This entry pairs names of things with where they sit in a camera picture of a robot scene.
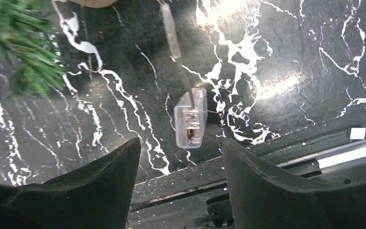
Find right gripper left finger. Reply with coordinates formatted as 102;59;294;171
0;138;141;229

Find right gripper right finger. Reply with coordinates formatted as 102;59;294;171
223;138;366;229

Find small green christmas tree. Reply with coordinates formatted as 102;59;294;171
0;0;66;98

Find aluminium frame rail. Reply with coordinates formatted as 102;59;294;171
276;139;366;169

